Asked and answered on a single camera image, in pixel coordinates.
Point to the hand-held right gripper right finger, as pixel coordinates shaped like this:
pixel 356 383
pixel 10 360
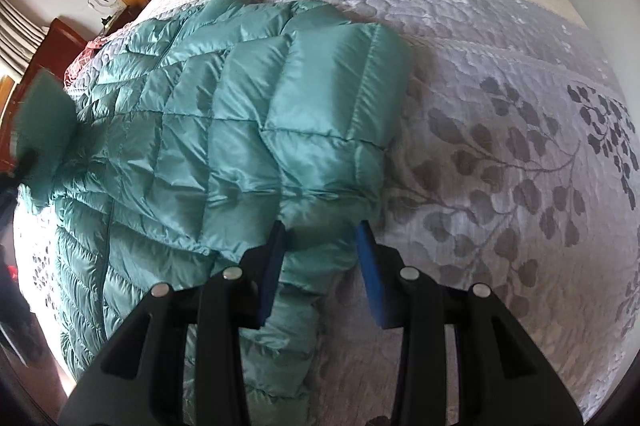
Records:
pixel 371 271

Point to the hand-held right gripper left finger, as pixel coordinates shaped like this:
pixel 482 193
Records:
pixel 270 271

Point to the teal quilted down jacket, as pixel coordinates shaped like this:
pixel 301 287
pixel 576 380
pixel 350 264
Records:
pixel 220 116

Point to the grey leaf-print bedspread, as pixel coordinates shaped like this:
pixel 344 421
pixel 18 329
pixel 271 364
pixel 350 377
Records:
pixel 500 166

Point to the red patterned cloth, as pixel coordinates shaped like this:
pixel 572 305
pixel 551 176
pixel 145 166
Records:
pixel 87 56

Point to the white striped curtain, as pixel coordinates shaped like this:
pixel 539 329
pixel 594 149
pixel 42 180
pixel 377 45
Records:
pixel 17 31

